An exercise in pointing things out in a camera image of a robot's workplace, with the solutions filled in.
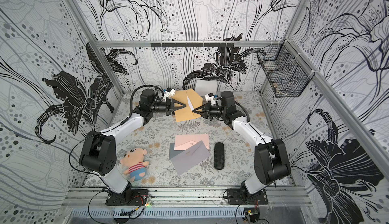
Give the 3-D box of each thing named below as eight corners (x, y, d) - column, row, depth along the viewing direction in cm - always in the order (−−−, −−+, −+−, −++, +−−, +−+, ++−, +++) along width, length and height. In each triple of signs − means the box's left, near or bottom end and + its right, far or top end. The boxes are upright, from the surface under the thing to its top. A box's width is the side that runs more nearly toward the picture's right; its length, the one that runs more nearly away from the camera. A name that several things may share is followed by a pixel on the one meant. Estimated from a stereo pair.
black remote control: (213, 169, 83) (213, 167, 81) (214, 144, 93) (214, 142, 91) (223, 170, 83) (224, 168, 81) (223, 145, 92) (224, 142, 90)
